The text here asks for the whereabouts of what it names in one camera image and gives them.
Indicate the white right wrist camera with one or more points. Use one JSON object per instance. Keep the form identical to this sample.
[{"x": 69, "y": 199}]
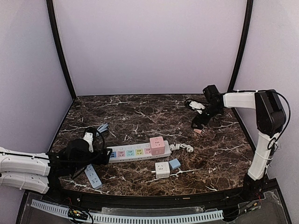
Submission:
[{"x": 196, "y": 105}]

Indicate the black right frame post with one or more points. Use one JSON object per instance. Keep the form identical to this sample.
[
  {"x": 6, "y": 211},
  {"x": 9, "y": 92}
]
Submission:
[{"x": 242, "y": 44}]

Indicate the white cube socket adapter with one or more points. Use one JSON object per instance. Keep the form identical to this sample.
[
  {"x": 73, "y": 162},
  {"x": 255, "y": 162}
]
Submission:
[{"x": 162, "y": 170}]

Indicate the black front frame rail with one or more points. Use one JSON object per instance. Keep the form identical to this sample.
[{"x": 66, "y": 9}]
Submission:
[{"x": 224, "y": 199}]

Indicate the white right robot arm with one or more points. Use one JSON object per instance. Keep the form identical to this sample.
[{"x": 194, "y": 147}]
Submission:
[{"x": 271, "y": 122}]

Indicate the small blue charger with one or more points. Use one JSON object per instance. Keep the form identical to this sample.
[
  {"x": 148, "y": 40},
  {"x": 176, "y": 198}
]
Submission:
[{"x": 174, "y": 164}]

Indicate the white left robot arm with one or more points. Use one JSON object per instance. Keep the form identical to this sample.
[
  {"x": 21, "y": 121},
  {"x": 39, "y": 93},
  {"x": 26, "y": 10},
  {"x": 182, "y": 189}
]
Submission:
[{"x": 41, "y": 172}]

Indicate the small pink charger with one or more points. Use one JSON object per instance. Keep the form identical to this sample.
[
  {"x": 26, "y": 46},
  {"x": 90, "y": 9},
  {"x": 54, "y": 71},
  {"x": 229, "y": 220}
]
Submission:
[{"x": 197, "y": 131}]

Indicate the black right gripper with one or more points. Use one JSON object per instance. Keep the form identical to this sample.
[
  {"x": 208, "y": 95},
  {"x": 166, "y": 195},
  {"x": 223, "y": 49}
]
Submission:
[{"x": 203, "y": 116}]

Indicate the black left frame post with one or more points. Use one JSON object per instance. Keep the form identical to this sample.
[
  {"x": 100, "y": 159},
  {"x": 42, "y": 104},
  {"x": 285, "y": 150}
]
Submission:
[{"x": 59, "y": 48}]

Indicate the black frame post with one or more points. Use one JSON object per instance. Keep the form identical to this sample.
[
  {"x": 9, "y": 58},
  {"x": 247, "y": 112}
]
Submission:
[
  {"x": 59, "y": 48},
  {"x": 242, "y": 44}
]

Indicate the white slotted cable duct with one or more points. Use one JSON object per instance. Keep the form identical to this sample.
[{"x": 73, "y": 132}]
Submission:
[{"x": 127, "y": 216}]

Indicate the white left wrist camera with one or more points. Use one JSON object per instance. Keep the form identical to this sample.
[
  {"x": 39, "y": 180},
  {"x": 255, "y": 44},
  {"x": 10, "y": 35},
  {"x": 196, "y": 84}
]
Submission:
[{"x": 89, "y": 138}]

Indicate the white multicolour power strip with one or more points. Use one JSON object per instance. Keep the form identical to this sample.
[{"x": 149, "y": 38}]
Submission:
[{"x": 136, "y": 152}]

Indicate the blue small power strip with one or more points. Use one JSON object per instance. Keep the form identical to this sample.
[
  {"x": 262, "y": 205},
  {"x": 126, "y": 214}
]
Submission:
[{"x": 93, "y": 177}]

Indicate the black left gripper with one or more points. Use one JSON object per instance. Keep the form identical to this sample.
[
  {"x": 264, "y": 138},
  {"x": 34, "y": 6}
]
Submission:
[{"x": 100, "y": 157}]

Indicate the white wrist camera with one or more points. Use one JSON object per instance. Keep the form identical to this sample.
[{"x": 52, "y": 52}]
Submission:
[
  {"x": 89, "y": 138},
  {"x": 196, "y": 105}
]

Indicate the pink cube socket adapter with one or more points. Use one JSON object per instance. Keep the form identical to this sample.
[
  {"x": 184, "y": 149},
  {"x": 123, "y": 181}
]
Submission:
[{"x": 157, "y": 145}]

